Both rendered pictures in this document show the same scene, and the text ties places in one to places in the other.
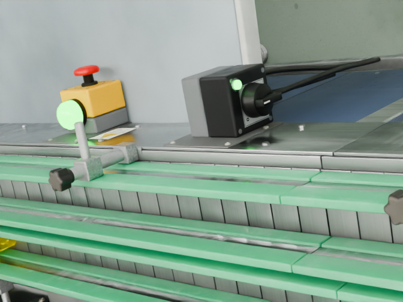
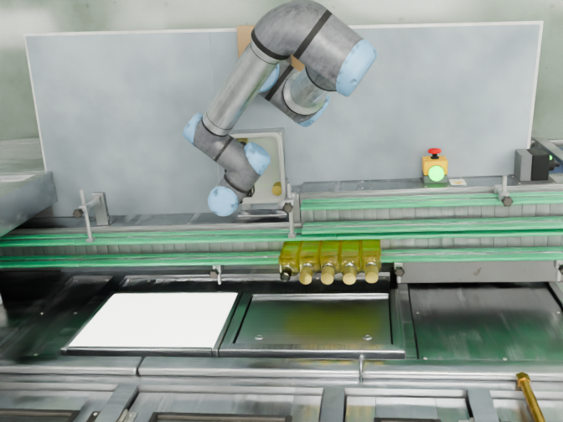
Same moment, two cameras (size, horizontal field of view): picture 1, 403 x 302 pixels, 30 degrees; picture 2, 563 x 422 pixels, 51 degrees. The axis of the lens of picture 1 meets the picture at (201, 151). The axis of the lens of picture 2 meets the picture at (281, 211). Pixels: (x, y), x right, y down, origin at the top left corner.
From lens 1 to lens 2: 1.59 m
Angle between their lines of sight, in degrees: 34
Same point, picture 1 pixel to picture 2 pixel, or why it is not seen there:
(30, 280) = (432, 258)
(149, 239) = (535, 224)
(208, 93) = (537, 161)
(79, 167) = (506, 195)
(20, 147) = (405, 192)
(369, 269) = not seen: outside the picture
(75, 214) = (458, 222)
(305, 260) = not seen: outside the picture
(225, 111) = (544, 168)
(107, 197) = (471, 212)
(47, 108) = (374, 171)
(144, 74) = (461, 152)
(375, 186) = not seen: outside the picture
